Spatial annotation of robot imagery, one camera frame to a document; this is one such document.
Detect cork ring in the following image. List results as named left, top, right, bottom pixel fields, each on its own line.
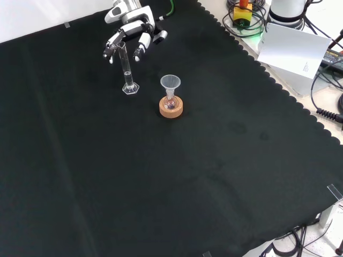
left=159, top=96, right=185, bottom=119

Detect clear glass graduated cylinder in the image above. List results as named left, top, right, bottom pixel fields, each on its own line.
left=116, top=41, right=140, bottom=96

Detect black floor cable bundle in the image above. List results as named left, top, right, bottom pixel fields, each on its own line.
left=259, top=222, right=343, bottom=257

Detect yellow stop button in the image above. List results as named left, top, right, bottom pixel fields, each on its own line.
left=232, top=0, right=253, bottom=28

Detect black arm base cables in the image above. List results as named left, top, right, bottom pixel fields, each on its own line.
left=301, top=0, right=324, bottom=36

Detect black bench cloth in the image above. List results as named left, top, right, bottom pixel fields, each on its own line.
left=0, top=0, right=343, bottom=257

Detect green cable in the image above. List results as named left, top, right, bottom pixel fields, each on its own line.
left=159, top=0, right=180, bottom=21

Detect black power adapter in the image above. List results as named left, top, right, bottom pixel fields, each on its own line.
left=319, top=49, right=343, bottom=72

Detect clear plastic funnel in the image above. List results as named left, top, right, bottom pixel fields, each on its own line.
left=160, top=75, right=182, bottom=101

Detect white bench leg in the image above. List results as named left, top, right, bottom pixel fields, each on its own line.
left=318, top=199, right=343, bottom=229

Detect small round-bottom glass flask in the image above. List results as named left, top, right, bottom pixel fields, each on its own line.
left=164, top=92, right=178, bottom=110

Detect black tripod rod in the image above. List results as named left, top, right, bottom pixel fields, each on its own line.
left=327, top=27, right=343, bottom=49

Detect grey box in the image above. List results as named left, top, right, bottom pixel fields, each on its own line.
left=264, top=63, right=324, bottom=97

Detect black and white wrist camera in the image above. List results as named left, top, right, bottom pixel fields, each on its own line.
left=152, top=29, right=168, bottom=45

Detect black cable loop bundle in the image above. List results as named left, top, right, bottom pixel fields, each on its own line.
left=222, top=0, right=269, bottom=39

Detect black coiled cable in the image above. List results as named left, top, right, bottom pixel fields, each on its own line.
left=310, top=66, right=343, bottom=124

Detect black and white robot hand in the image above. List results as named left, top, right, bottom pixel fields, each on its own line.
left=102, top=5, right=156, bottom=65

